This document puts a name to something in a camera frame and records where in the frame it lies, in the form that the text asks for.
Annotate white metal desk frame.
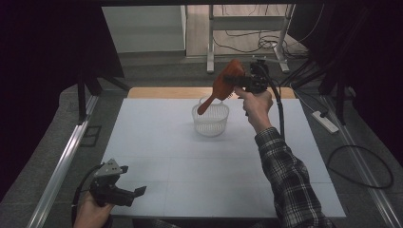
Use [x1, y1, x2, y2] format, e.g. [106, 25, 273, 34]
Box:
[206, 4, 297, 75]

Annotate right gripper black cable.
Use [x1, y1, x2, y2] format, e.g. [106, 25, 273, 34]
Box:
[259, 64, 286, 141]

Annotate white cabinet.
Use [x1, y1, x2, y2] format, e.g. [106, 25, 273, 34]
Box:
[102, 5, 187, 54]

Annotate white power strip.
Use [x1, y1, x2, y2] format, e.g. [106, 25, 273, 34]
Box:
[311, 110, 339, 134]

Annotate aluminium rail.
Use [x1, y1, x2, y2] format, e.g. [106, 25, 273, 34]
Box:
[320, 94, 403, 228]
[26, 94, 100, 228]

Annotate tangled black floor cables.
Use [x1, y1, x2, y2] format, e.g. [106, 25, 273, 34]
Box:
[211, 4, 326, 61]

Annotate person's right hand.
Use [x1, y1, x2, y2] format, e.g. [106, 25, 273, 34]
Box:
[234, 85, 275, 134]

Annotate wooden table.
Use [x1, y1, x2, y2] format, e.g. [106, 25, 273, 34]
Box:
[126, 86, 297, 100]

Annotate brown wooden hairbrush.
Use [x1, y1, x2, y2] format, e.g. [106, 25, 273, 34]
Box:
[197, 59, 247, 116]

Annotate white plastic mesh basket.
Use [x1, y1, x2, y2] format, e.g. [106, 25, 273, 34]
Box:
[191, 94, 230, 138]

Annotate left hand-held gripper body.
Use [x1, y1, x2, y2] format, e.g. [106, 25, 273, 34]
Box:
[89, 159, 136, 209]

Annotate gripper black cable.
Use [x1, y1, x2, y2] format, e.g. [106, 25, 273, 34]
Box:
[70, 163, 105, 228]
[259, 64, 286, 141]

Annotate person's left hand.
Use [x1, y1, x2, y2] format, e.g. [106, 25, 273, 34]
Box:
[73, 191, 116, 228]

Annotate black metal stand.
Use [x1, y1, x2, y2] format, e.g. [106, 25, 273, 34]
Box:
[278, 56, 351, 126]
[76, 70, 131, 125]

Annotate black looped floor cable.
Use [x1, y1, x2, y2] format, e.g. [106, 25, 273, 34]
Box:
[327, 144, 394, 190]

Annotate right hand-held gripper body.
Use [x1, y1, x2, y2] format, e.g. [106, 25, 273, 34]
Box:
[241, 56, 272, 95]

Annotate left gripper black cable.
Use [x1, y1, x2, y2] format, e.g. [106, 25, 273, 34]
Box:
[70, 163, 105, 228]

